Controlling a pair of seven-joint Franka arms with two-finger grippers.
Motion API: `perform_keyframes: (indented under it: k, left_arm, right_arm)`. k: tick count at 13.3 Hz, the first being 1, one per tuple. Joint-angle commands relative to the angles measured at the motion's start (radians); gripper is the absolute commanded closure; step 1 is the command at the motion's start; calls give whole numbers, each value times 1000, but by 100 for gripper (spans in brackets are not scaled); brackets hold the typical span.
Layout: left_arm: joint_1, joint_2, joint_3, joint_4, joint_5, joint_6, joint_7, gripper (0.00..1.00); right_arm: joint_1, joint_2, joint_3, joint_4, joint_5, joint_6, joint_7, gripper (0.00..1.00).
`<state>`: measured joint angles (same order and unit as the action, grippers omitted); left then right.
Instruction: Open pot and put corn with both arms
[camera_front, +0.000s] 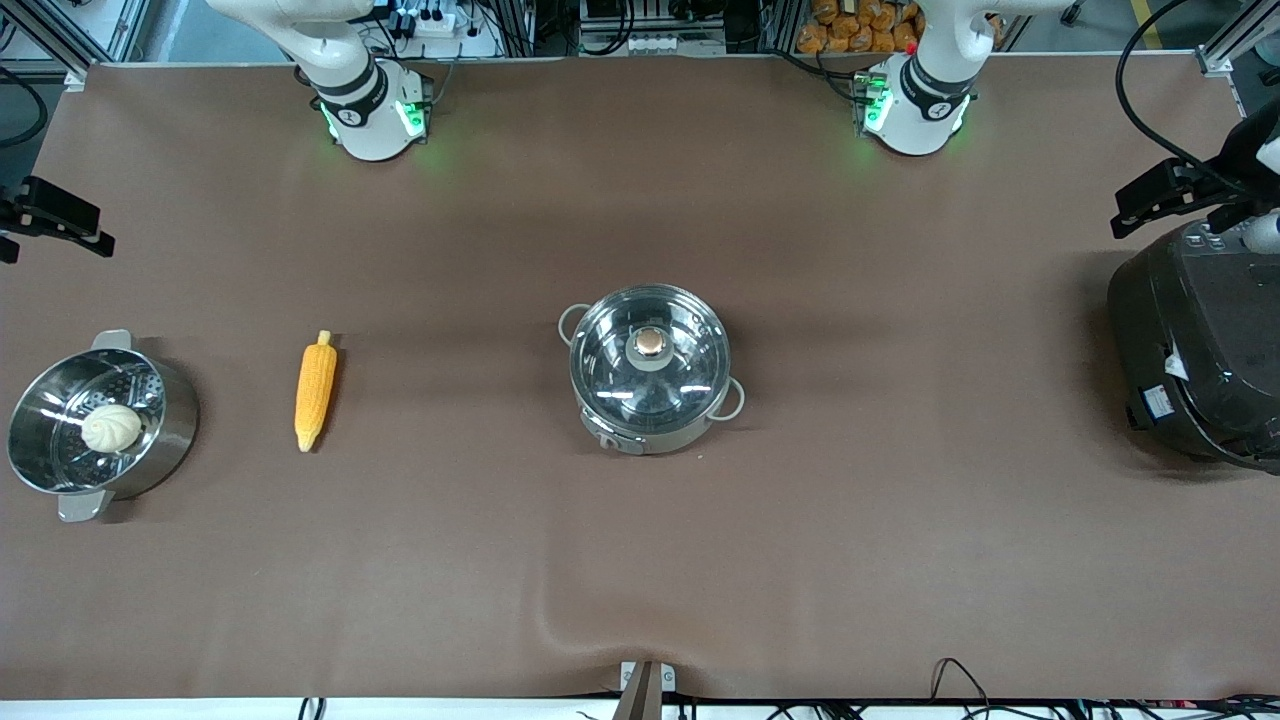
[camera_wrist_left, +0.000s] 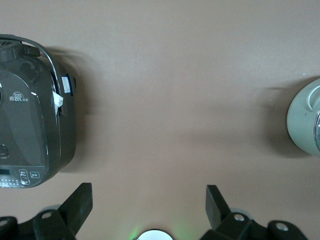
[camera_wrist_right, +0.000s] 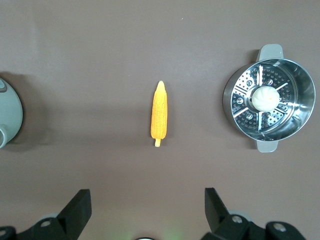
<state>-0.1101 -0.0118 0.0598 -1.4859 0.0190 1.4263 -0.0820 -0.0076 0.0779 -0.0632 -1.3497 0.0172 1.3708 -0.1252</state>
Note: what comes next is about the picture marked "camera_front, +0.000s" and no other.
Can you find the white power strip with plugs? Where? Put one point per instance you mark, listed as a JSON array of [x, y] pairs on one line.
[[435, 20]]

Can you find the yellow corn cob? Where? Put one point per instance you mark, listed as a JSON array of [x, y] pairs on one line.
[[315, 390]]

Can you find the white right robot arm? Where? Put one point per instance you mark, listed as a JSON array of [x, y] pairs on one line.
[[365, 110]]

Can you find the white steamed bun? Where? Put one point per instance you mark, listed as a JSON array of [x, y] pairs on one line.
[[110, 428]]

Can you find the long white power strip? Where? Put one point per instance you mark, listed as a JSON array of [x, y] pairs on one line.
[[660, 44]]

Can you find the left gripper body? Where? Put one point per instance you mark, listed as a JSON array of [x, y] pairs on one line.
[[1233, 163]]

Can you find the black rice cooker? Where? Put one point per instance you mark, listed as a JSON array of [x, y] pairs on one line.
[[1200, 340]]

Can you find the aluminium frame post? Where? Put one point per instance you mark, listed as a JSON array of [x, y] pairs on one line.
[[60, 35], [1235, 40]]

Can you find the bin of orange bread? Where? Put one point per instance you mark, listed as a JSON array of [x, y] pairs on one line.
[[860, 25]]

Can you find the round glass pot lid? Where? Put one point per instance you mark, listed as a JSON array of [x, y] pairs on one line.
[[610, 350]]

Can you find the grey electric cooking pot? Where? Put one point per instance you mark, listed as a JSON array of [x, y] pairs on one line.
[[650, 440]]

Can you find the stainless steel steamer pot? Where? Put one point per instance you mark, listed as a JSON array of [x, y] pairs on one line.
[[45, 450]]

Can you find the metal table edge clamp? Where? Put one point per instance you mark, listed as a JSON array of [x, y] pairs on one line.
[[648, 685]]

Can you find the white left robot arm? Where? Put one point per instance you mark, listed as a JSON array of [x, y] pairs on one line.
[[915, 115]]

